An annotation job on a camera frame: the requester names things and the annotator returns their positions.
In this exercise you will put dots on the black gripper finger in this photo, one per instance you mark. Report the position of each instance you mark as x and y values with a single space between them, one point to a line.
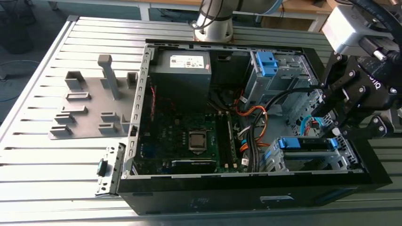
361 120
340 75

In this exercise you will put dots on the hard disk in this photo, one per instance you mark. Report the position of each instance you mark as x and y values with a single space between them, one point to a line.
310 143

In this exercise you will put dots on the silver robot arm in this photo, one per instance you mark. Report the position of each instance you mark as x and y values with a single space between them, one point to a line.
217 23

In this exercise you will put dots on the silver disk bay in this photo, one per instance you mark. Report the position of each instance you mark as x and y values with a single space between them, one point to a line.
314 156

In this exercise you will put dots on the silver optical drive cage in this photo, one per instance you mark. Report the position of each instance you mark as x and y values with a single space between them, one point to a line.
273 87

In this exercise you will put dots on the blue plastic drive latch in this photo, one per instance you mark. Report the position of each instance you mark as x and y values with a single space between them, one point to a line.
268 63

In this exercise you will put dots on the black RAM slot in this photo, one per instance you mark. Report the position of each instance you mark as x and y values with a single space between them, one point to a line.
222 141
231 141

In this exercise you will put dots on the silver power supply unit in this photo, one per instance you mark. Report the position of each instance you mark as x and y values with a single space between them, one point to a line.
179 77

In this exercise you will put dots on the silver CPU in socket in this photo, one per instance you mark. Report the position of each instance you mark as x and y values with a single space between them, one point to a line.
198 140

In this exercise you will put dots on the black PC case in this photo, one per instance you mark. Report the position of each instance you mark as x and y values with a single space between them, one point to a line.
219 195

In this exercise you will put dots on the black graphics card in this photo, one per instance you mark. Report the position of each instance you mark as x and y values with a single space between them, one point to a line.
193 164

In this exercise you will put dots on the green motherboard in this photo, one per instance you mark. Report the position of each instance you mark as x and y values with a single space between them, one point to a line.
166 139

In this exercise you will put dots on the white-legged wooden desk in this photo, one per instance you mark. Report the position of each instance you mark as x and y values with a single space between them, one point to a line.
145 11

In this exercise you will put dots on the grey parts rack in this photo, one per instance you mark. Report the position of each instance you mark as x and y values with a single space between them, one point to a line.
91 117

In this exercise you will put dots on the black office chair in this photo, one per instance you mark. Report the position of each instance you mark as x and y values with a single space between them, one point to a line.
19 40

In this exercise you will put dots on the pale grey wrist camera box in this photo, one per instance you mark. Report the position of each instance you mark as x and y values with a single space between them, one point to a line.
345 30

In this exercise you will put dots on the silver card retention bracket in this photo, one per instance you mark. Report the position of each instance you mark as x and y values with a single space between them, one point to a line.
118 164

